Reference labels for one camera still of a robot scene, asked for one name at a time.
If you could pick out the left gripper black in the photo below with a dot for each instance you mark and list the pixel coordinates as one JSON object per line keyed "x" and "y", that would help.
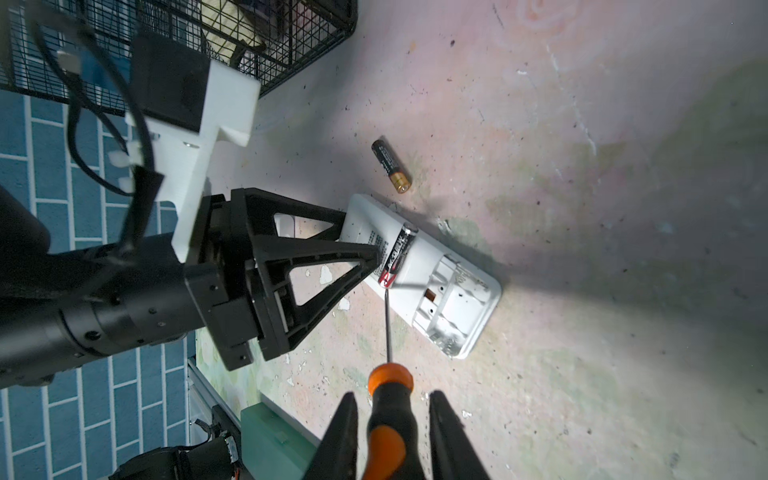
{"x": 44, "y": 331}

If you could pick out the green flat case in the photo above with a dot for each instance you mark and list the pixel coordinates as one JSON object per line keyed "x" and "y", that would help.
{"x": 273, "y": 444}

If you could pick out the orange black screwdriver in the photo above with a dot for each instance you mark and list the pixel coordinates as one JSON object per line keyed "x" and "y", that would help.
{"x": 392, "y": 431}

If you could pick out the white remote control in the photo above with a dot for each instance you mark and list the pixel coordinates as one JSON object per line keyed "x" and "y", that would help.
{"x": 437, "y": 292}

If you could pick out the black wire mesh basket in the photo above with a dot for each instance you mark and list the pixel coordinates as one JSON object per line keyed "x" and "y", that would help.
{"x": 268, "y": 40}

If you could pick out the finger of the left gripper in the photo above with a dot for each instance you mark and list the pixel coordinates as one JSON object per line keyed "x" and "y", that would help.
{"x": 266, "y": 213}
{"x": 295, "y": 283}

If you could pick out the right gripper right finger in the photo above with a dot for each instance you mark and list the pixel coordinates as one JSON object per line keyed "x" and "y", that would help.
{"x": 452, "y": 454}

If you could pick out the red black AA battery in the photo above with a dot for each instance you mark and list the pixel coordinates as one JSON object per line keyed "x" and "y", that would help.
{"x": 396, "y": 257}

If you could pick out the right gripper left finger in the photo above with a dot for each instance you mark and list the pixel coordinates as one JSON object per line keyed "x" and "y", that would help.
{"x": 336, "y": 455}

